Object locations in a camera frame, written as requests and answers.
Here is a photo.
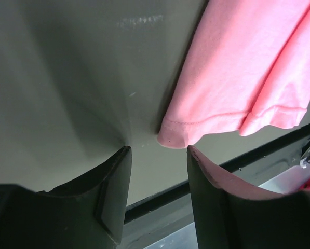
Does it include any pink t shirt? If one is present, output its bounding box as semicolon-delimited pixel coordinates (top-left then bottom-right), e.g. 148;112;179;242
157;1;310;149

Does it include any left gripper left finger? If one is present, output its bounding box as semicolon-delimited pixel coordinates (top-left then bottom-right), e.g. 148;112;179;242
0;146;132;248

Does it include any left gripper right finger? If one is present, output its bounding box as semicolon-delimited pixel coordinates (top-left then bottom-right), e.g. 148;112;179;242
187;146;310;248

